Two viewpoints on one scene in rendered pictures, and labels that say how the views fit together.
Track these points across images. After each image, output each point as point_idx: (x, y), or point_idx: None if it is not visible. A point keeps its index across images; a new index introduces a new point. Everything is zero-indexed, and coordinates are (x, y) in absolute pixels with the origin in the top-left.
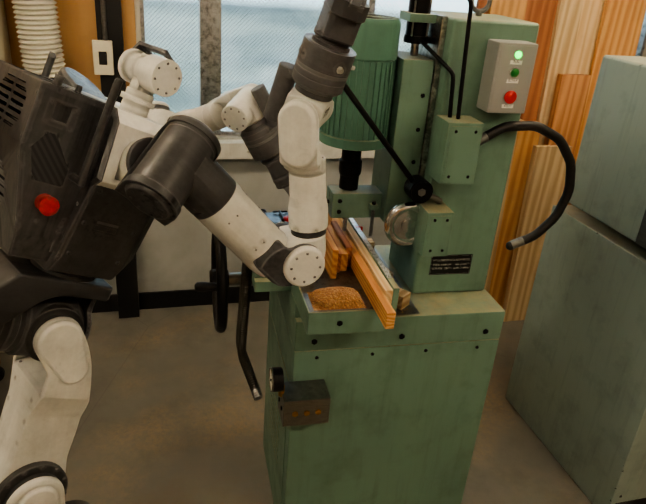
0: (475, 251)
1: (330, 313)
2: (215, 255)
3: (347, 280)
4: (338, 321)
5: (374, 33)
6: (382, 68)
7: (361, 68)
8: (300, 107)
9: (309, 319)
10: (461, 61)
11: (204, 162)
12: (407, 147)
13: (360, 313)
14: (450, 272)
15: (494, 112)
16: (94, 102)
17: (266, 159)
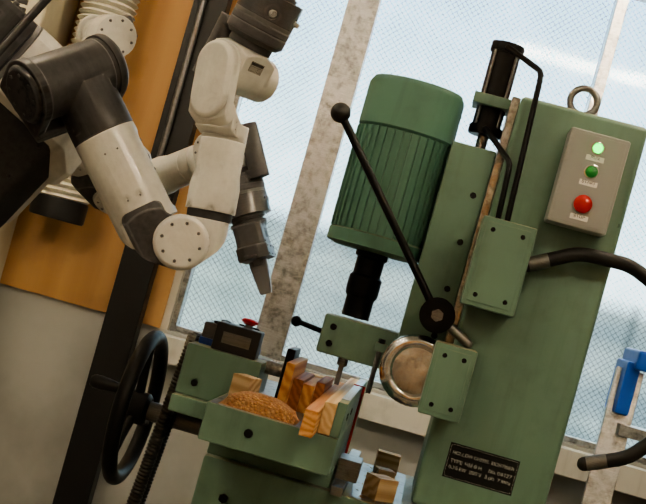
0: (525, 458)
1: (238, 412)
2: (151, 393)
3: (297, 415)
4: (247, 429)
5: (414, 95)
6: (419, 143)
7: (390, 137)
8: (220, 44)
9: (206, 411)
10: (527, 153)
11: (100, 77)
12: (441, 264)
13: (282, 427)
14: (478, 483)
15: (558, 222)
16: (22, 14)
17: (236, 222)
